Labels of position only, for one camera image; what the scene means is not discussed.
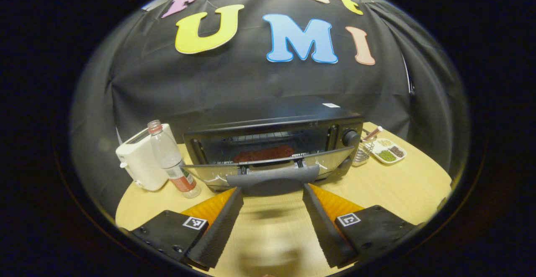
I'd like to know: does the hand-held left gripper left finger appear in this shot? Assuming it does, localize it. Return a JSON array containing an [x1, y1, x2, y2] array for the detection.
[[126, 186, 245, 269]]

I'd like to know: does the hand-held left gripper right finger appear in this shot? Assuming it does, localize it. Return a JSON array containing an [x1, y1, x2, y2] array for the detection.
[[302, 183, 420, 269]]

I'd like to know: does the red roasted meat piece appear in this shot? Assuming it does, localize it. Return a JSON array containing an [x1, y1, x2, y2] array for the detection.
[[233, 144, 296, 163]]

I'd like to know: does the black electric oven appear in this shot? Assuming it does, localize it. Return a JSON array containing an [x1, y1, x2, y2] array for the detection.
[[183, 97, 365, 197]]

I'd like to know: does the clear plastic bottle red label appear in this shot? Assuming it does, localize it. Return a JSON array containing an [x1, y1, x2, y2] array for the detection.
[[147, 120, 201, 199]]

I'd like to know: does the white divided plate with beans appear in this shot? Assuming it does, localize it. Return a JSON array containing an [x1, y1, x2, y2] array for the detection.
[[371, 138, 407, 164]]

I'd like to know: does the white toaster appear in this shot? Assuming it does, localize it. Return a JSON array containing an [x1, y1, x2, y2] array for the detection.
[[116, 123, 178, 192]]

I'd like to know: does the black backdrop cloth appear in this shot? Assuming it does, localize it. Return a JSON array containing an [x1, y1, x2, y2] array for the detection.
[[69, 0, 469, 215]]

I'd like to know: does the metal wire basket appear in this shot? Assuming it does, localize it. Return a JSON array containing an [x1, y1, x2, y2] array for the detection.
[[353, 128, 377, 167]]

